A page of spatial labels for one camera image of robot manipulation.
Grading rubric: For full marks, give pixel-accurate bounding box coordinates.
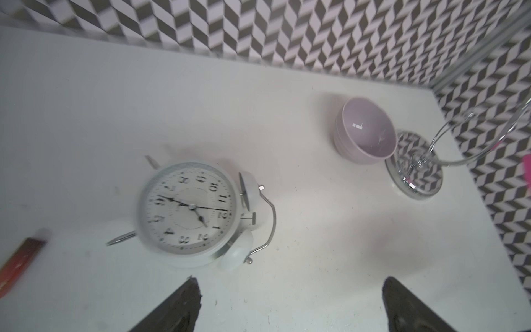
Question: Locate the pink plastic wine glass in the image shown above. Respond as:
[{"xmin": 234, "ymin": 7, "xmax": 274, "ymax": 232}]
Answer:
[{"xmin": 522, "ymin": 154, "xmax": 531, "ymax": 189}]

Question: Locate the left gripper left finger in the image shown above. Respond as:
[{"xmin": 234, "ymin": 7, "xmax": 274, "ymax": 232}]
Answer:
[{"xmin": 130, "ymin": 277, "xmax": 202, "ymax": 332}]

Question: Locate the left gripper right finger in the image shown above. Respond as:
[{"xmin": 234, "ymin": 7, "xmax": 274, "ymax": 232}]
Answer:
[{"xmin": 382, "ymin": 277, "xmax": 455, "ymax": 332}]

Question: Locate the white alarm clock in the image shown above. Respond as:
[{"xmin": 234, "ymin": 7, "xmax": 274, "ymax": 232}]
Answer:
[{"xmin": 107, "ymin": 156, "xmax": 277, "ymax": 271}]

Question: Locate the lilac small bowl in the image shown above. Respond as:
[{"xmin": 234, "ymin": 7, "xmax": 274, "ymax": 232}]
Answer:
[{"xmin": 333, "ymin": 98, "xmax": 398, "ymax": 165}]

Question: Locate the red battery far left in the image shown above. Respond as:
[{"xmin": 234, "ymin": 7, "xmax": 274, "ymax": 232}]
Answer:
[{"xmin": 1, "ymin": 228, "xmax": 52, "ymax": 298}]

